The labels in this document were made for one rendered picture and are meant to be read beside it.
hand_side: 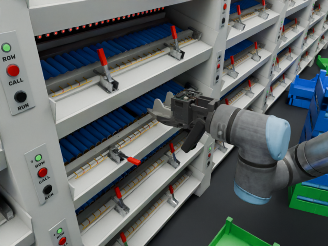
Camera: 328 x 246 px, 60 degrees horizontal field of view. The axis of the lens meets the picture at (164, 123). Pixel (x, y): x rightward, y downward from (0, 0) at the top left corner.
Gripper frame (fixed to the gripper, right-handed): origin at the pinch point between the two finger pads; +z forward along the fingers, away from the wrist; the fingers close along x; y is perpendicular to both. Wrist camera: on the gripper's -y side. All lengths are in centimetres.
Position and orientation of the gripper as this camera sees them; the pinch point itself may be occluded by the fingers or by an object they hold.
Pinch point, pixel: (154, 109)
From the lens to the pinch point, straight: 83.0
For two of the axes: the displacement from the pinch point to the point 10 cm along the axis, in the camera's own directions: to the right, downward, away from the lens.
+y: -0.5, -8.7, -4.9
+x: -6.0, 4.2, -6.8
